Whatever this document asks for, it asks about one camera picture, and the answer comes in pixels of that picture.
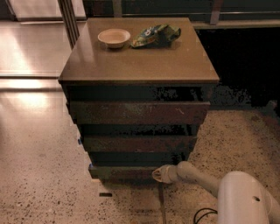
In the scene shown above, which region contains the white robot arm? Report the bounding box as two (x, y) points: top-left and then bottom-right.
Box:
(152, 161), (280, 224)

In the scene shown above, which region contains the brown middle drawer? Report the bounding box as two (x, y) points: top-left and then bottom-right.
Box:
(80, 136), (197, 152)

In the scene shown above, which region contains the brown wooden drawer cabinet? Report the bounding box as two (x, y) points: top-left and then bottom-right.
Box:
(59, 18), (219, 167)

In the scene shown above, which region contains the brown top drawer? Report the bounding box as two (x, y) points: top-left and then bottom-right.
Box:
(68, 101), (210, 125)

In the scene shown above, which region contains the black cable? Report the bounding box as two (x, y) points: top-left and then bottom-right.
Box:
(193, 207), (219, 224)

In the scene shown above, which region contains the metal railing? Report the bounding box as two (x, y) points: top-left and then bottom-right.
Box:
(82, 0), (280, 29)

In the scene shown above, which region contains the brown bottom drawer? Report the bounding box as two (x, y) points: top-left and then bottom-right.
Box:
(88, 166), (156, 180)

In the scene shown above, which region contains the white and yellow gripper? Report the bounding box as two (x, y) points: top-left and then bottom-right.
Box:
(152, 164), (179, 184)

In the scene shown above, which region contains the white bowl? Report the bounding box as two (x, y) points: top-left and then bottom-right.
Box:
(98, 29), (130, 49)

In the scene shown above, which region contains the brown drawer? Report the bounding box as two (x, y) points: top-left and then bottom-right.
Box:
(88, 166), (156, 180)
(68, 101), (210, 125)
(80, 136), (197, 152)

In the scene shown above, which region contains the green chip bag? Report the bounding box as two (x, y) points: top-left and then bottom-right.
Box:
(130, 24), (181, 48)

